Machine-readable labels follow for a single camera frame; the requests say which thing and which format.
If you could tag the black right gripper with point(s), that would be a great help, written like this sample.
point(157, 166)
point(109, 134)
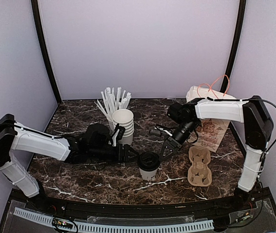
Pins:
point(174, 144)

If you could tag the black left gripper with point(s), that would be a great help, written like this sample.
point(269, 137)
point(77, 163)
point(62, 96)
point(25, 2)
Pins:
point(126, 148)

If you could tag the single black cup lid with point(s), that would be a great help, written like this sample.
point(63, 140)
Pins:
point(148, 161)

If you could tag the stack of white paper cups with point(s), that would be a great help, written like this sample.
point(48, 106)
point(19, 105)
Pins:
point(125, 118)

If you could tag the printed paper takeout bag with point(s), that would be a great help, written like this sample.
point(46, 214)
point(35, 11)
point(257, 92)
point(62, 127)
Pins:
point(214, 116)

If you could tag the brown cardboard cup carrier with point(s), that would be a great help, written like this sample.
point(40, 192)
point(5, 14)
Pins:
point(199, 174)

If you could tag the single white paper cup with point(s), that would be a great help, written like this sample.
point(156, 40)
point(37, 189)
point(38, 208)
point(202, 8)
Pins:
point(147, 175)

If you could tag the stack of black cup lids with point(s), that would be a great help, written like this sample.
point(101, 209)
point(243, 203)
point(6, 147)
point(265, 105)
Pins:
point(99, 128)

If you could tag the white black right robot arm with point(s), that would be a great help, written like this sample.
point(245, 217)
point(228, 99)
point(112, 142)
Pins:
point(251, 112)

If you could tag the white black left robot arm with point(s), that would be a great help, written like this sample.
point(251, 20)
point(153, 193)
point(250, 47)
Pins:
point(16, 136)

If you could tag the white cup holding straws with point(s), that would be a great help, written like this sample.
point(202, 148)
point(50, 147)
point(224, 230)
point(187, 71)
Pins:
point(110, 121)

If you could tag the bundle of wrapped white straws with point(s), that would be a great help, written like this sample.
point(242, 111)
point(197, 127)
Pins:
point(113, 100)

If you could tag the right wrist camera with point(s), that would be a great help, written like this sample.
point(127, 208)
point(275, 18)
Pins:
point(177, 113)

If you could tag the grey slotted cable duct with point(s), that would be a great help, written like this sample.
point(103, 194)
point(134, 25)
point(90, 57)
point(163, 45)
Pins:
point(116, 225)

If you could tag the black front table rail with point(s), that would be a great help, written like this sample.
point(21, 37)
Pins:
point(215, 208)

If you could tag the black right corner post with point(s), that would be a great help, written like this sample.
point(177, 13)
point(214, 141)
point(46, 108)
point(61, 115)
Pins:
point(235, 44)

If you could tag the black corner post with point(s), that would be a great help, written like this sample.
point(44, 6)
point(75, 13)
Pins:
point(44, 50)
point(235, 44)

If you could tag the black left corner post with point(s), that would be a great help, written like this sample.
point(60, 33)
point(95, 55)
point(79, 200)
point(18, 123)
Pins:
point(44, 50)

